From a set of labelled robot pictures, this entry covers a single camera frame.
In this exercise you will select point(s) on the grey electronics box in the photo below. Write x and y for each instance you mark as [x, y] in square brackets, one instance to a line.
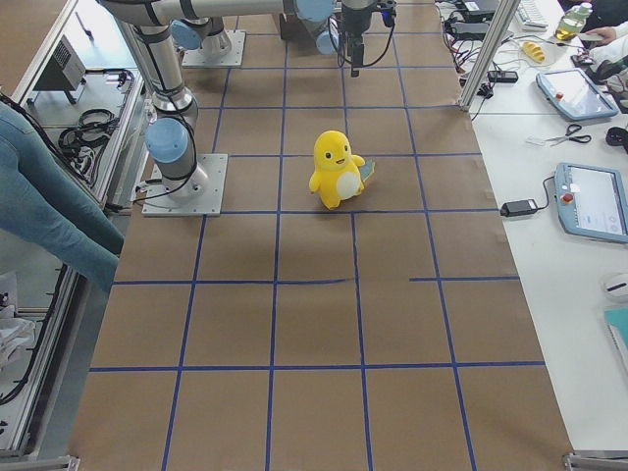
[64, 72]

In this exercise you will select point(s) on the yellow plush duck toy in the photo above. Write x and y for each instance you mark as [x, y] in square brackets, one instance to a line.
[338, 173]

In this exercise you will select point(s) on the teach pendant tablet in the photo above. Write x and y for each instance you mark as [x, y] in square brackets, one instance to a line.
[591, 202]
[575, 96]

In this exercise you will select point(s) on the upper teach pendant tablet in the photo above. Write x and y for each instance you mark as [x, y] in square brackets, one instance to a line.
[575, 96]

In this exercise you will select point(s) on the plastic bottle yellow liquid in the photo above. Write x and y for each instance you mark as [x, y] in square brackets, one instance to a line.
[573, 21]

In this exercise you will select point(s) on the yellow banana toy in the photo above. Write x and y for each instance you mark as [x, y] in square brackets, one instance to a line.
[533, 51]

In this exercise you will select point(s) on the lower teach pendant tablet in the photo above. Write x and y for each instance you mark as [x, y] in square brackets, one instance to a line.
[591, 202]

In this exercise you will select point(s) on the person in blue jeans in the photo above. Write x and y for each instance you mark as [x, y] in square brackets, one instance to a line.
[42, 205]

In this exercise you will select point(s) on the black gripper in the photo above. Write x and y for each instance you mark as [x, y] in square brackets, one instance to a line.
[354, 22]

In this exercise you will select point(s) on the teal notebook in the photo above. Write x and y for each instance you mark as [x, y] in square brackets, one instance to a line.
[616, 321]

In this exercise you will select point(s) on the white keyboard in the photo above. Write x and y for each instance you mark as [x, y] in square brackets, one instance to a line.
[529, 17]

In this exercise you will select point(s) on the black power adapter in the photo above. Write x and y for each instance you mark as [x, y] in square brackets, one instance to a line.
[518, 208]

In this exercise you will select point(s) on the black small device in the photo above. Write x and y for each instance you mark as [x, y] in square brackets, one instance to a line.
[502, 76]

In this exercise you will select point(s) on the black handled scissors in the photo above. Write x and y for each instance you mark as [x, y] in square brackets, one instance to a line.
[572, 133]

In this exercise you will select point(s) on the aluminium frame post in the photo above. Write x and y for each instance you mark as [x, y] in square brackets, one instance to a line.
[493, 39]

